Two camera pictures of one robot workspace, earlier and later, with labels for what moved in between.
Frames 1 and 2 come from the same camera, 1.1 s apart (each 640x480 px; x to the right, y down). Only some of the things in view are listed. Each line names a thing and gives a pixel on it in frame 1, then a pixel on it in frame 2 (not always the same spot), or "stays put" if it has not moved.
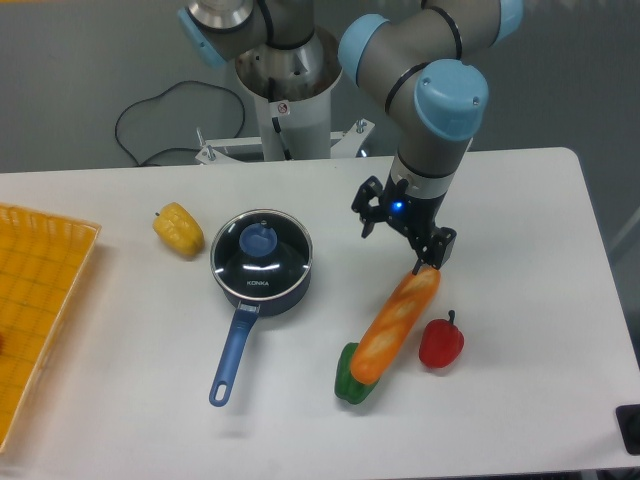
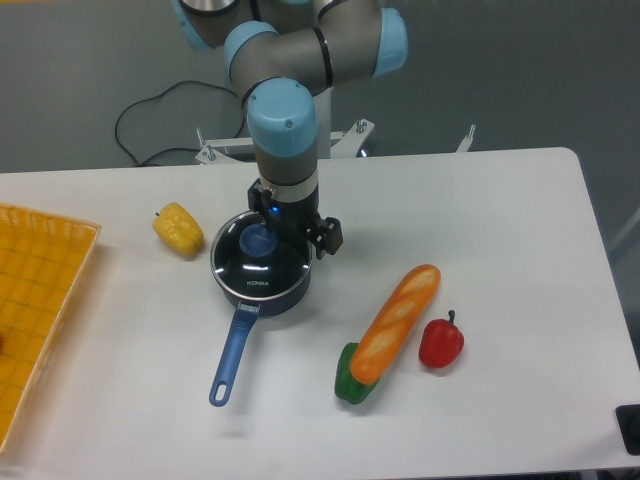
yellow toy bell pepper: (179, 229) stays put
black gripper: (414, 216) → (295, 223)
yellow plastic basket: (43, 262) stays put
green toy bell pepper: (346, 386) stays put
